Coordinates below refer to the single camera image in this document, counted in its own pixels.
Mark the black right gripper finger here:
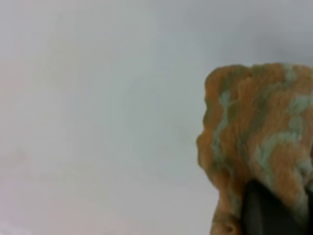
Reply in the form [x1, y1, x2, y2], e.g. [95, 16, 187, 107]
[241, 180, 313, 235]

